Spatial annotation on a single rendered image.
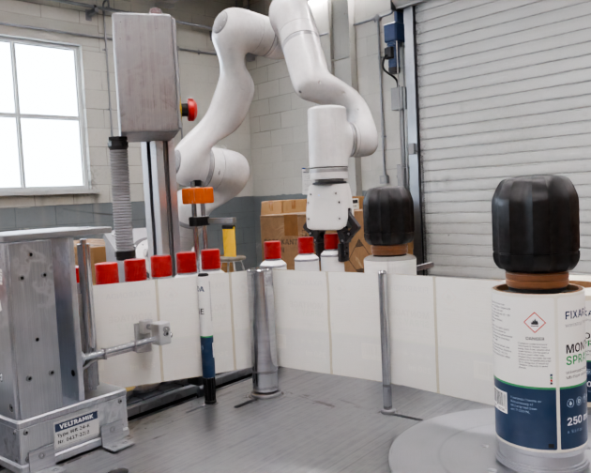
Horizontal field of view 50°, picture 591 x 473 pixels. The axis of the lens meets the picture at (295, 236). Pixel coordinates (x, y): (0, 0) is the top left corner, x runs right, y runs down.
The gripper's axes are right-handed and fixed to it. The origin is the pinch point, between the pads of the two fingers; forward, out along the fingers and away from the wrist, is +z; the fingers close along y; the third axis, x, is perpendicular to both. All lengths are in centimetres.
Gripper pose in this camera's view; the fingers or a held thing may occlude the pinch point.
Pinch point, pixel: (332, 252)
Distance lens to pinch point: 137.5
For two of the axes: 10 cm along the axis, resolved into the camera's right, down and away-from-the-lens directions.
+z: 0.4, 10.0, 0.7
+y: 7.7, 0.1, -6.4
